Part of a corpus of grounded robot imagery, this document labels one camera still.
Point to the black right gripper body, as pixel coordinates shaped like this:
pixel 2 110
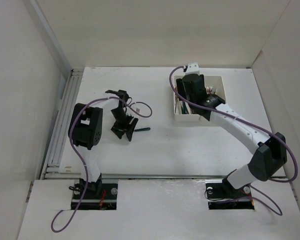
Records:
pixel 180 87

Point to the aluminium front rail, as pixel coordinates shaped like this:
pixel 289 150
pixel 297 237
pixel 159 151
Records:
pixel 152 177

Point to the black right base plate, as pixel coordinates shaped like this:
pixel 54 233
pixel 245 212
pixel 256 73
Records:
pixel 221 196

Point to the rose gold fork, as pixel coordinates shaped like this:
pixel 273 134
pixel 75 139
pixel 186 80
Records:
pixel 208 89

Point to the aluminium side rail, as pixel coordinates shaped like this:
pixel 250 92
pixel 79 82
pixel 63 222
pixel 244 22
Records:
pixel 59 136

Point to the green handled gold spoon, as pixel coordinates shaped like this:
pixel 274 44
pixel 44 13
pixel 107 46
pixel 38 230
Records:
pixel 142 129

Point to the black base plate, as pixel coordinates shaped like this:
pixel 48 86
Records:
pixel 104 199
pixel 221 196

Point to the silver fork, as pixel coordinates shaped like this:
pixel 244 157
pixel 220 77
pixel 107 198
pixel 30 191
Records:
pixel 213 90

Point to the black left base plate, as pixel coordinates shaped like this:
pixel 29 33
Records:
pixel 104 199

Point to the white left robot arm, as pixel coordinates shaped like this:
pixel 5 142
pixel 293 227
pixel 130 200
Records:
pixel 85 131

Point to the white plastic spoon bin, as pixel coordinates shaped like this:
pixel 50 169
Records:
pixel 184 118

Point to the white plastic spoon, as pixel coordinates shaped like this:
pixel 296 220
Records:
pixel 178 107

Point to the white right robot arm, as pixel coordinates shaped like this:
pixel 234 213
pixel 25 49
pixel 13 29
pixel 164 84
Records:
pixel 268 152

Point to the white plastic fork bin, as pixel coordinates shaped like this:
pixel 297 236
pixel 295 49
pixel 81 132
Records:
pixel 215 83

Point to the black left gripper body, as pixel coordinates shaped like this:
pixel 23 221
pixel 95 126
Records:
pixel 122 121

